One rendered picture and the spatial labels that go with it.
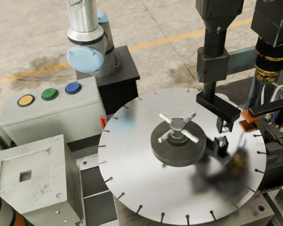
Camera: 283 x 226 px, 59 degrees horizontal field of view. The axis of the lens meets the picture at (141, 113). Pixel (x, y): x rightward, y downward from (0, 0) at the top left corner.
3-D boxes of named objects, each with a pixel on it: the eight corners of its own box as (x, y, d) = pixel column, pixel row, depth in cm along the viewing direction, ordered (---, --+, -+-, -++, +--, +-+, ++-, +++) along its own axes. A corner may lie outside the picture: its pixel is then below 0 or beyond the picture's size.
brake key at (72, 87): (68, 97, 74) (65, 92, 73) (67, 89, 77) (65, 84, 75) (81, 93, 74) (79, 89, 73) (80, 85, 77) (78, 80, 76)
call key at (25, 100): (21, 110, 73) (18, 106, 72) (22, 102, 76) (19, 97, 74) (34, 107, 73) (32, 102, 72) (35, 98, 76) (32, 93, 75)
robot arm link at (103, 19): (116, 36, 103) (109, 4, 94) (111, 55, 94) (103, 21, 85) (87, 38, 105) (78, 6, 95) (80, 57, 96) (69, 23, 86)
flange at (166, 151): (141, 154, 50) (140, 146, 48) (163, 115, 56) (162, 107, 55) (196, 172, 46) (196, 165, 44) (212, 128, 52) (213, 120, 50)
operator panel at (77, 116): (23, 155, 79) (-2, 123, 68) (25, 129, 86) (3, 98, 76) (110, 131, 82) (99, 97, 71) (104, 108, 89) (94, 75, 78)
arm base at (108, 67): (85, 60, 112) (78, 41, 104) (118, 52, 113) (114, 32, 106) (89, 80, 101) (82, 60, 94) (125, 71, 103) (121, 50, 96)
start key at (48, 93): (44, 103, 73) (41, 98, 72) (44, 94, 76) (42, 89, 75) (58, 99, 74) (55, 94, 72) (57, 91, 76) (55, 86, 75)
